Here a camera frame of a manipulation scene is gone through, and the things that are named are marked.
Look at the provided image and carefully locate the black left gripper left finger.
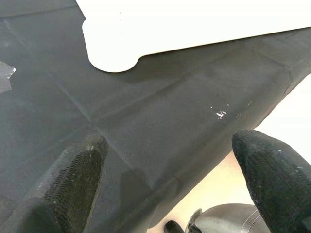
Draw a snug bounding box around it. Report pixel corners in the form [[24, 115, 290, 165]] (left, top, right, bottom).
[[0, 134, 109, 233]]

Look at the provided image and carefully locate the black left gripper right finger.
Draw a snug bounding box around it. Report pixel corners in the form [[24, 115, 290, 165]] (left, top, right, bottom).
[[231, 130, 311, 233]]

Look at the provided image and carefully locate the white plastic children table top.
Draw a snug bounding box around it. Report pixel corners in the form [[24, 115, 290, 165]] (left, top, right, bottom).
[[75, 0, 311, 73]]

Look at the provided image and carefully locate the black tablecloth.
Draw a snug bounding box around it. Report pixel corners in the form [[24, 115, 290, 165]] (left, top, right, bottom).
[[0, 0, 311, 233]]

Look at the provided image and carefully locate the clear tape patch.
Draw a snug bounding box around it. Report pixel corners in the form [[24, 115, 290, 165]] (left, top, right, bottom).
[[0, 60, 17, 93]]

